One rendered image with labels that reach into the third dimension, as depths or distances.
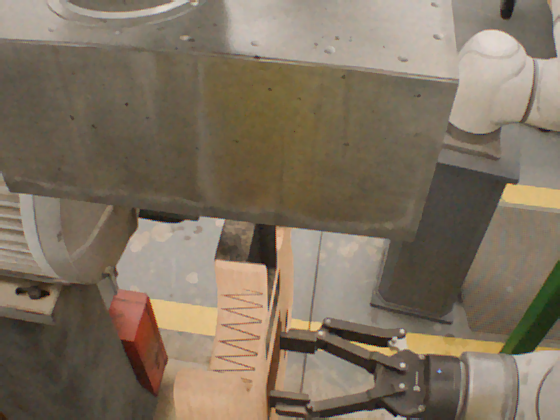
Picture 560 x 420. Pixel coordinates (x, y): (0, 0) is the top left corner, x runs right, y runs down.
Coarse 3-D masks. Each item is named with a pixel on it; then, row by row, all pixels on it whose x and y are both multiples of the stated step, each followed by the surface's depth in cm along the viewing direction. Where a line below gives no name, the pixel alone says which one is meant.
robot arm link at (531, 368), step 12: (516, 360) 64; (528, 360) 64; (540, 360) 62; (552, 360) 60; (516, 372) 63; (528, 372) 62; (540, 372) 60; (528, 384) 61; (540, 384) 58; (528, 396) 60; (516, 408) 61; (528, 408) 60
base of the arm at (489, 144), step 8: (448, 128) 144; (456, 128) 142; (448, 136) 145; (456, 136) 144; (464, 136) 142; (472, 136) 142; (480, 136) 142; (488, 136) 142; (496, 136) 144; (448, 144) 145; (456, 144) 144; (464, 144) 144; (472, 144) 143; (480, 144) 143; (488, 144) 144; (496, 144) 144; (472, 152) 144; (480, 152) 144; (488, 152) 143; (496, 152) 143; (496, 160) 143
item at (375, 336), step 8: (328, 320) 71; (336, 320) 71; (344, 320) 71; (336, 328) 70; (344, 328) 70; (352, 328) 70; (360, 328) 70; (368, 328) 70; (376, 328) 70; (384, 328) 70; (392, 328) 70; (400, 328) 70; (344, 336) 71; (352, 336) 71; (360, 336) 70; (368, 336) 70; (376, 336) 70; (384, 336) 69; (392, 336) 69; (400, 336) 69; (368, 344) 71; (376, 344) 71; (384, 344) 71
